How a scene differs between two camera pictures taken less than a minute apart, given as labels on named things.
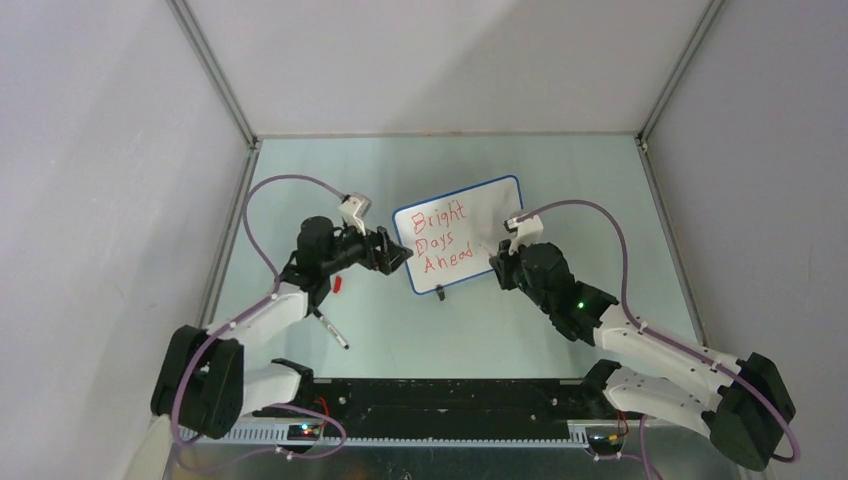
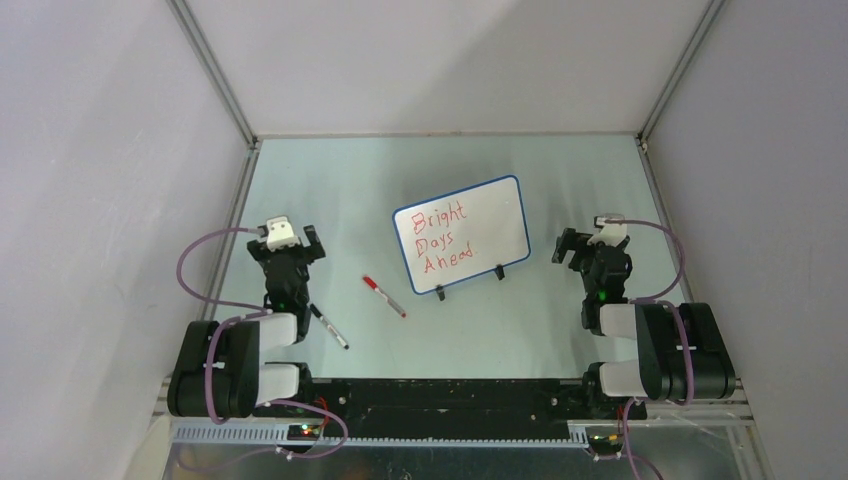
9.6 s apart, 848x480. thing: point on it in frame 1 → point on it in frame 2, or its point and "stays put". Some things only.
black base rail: [441, 411] stays put
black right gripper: [503, 262] → [574, 241]
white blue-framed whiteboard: [455, 235] stays put
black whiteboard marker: [330, 328] stays put
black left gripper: [394, 254] → [259, 250]
